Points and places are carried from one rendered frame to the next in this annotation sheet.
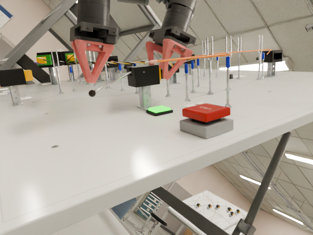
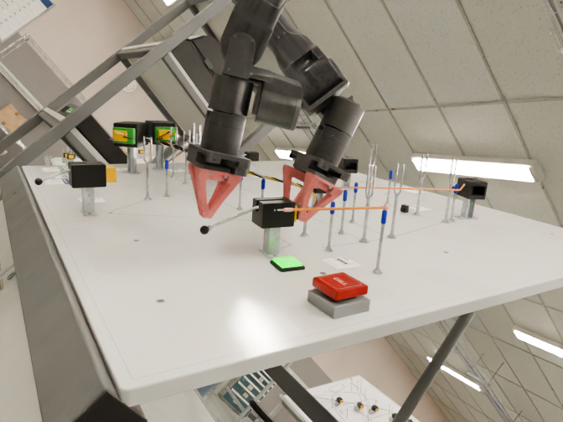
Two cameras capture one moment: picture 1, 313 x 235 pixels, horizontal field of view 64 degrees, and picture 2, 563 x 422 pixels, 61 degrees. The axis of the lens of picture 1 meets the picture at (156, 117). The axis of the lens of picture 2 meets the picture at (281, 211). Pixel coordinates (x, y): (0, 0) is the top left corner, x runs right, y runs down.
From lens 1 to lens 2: 0.25 m
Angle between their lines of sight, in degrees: 1
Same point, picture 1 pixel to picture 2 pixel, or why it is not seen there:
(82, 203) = (200, 373)
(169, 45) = (312, 182)
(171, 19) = (320, 146)
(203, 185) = (355, 365)
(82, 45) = (204, 175)
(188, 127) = (316, 301)
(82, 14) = (209, 137)
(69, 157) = (180, 319)
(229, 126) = (364, 307)
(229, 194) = (403, 389)
